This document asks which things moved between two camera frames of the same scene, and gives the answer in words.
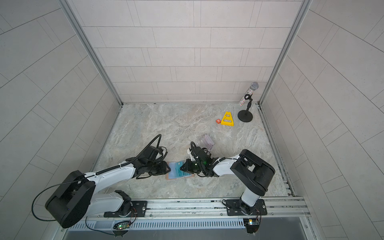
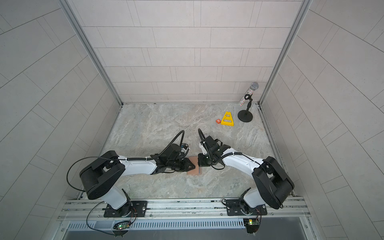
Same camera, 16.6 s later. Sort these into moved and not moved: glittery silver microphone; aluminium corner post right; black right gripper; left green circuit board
Moved: black right gripper
Not moved: glittery silver microphone; left green circuit board; aluminium corner post right
